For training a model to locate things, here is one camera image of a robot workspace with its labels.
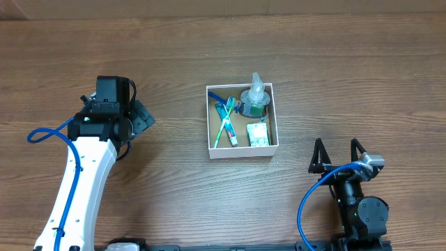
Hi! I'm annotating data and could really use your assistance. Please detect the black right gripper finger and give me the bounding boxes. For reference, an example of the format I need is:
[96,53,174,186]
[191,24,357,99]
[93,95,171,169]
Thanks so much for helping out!
[351,138,366,162]
[308,138,332,174]

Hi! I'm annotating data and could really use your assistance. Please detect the white green soap bar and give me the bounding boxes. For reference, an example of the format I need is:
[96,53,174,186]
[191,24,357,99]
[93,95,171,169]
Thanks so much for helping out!
[247,116,270,147]

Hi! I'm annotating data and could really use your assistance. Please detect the clear soap pump bottle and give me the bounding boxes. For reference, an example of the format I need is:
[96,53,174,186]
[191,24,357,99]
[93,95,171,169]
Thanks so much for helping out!
[239,73,270,118]

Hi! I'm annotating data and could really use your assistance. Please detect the green white toothbrush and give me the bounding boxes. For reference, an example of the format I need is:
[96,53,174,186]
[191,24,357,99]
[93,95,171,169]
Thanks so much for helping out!
[213,96,236,149]

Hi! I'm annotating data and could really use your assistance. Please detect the teal toothpaste tube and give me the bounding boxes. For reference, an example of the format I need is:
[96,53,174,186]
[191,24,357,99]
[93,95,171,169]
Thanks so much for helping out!
[213,103,238,149]

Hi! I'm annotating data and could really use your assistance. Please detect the blue disposable razor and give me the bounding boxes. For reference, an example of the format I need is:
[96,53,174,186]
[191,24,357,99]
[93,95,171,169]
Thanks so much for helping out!
[208,91,240,114]

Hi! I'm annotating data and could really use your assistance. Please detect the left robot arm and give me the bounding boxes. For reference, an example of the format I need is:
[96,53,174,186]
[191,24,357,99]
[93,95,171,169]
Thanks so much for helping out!
[27,76,155,250]

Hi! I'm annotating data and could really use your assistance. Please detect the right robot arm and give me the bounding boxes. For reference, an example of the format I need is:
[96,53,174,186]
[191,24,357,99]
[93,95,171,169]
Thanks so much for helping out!
[297,138,392,251]

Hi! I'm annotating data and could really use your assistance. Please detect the white cardboard box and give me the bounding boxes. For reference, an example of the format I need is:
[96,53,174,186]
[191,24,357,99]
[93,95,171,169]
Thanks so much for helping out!
[205,83,279,159]

